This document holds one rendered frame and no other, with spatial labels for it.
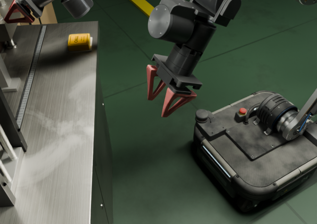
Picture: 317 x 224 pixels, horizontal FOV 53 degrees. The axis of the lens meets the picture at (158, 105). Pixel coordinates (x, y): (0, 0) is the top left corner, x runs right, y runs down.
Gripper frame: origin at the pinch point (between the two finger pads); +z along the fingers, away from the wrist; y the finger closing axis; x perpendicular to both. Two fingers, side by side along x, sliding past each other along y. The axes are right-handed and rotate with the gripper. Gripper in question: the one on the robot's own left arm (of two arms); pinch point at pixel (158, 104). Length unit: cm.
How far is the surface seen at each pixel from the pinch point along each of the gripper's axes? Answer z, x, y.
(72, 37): 12, 4, -54
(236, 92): 38, 146, -76
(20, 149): 25.1, -19.1, -14.4
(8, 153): 23.9, -22.5, -12.1
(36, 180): 26.7, -17.2, -5.9
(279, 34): -3, 217, -115
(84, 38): 10, 7, -51
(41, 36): 18, -2, -64
